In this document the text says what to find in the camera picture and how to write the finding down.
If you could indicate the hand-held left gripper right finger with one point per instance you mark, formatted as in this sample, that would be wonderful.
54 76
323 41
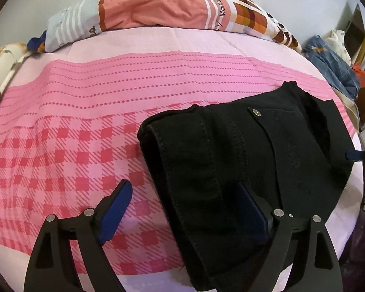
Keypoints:
254 216

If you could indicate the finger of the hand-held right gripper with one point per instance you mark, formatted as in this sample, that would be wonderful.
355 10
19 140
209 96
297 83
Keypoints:
352 155

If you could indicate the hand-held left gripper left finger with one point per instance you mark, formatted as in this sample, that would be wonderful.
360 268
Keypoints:
114 213

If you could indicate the black pants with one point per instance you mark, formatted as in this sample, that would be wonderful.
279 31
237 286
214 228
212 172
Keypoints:
231 146

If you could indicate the orange cloth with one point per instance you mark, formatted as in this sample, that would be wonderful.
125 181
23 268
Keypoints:
363 76

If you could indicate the blue plaid cloth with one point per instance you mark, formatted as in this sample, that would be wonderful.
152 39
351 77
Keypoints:
331 64

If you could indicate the white printed cloth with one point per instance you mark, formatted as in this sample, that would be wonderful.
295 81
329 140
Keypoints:
337 44

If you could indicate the pink checked bed sheet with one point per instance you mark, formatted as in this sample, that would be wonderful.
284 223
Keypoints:
79 97

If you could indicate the wooden board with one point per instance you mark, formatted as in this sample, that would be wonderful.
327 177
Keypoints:
357 27

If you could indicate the floral pillow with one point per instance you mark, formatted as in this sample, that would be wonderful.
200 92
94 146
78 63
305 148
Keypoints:
3 67

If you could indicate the dark blue cloth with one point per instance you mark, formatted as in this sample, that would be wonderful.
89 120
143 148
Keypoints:
36 44

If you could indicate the orange white patterned pillow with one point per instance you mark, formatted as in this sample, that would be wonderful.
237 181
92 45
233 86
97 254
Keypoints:
158 9

